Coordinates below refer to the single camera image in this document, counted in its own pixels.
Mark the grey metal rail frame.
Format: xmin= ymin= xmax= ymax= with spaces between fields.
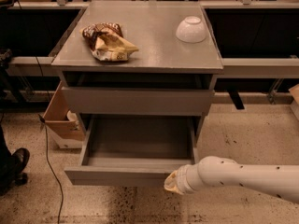
xmin=7 ymin=1 xmax=299 ymax=78

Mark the black floor cable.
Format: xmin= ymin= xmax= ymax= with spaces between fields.
xmin=35 ymin=56 xmax=64 ymax=224

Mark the black shoe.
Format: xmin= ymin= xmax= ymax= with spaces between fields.
xmin=0 ymin=147 xmax=30 ymax=196

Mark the upturned white bowl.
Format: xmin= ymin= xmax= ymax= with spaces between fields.
xmin=176 ymin=16 xmax=206 ymax=43

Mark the grey drawer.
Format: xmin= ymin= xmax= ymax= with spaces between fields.
xmin=65 ymin=116 xmax=198 ymax=187
xmin=62 ymin=87 xmax=214 ymax=116

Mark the cardboard box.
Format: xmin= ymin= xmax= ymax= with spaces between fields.
xmin=43 ymin=83 xmax=85 ymax=148

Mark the grey top drawer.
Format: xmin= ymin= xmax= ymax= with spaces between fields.
xmin=62 ymin=87 xmax=214 ymax=116

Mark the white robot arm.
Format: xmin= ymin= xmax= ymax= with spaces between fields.
xmin=164 ymin=156 xmax=299 ymax=203

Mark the grey drawer cabinet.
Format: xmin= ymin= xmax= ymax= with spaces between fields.
xmin=53 ymin=1 xmax=223 ymax=131

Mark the crumpled brown chip bag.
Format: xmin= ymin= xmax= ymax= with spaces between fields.
xmin=80 ymin=22 xmax=138 ymax=62

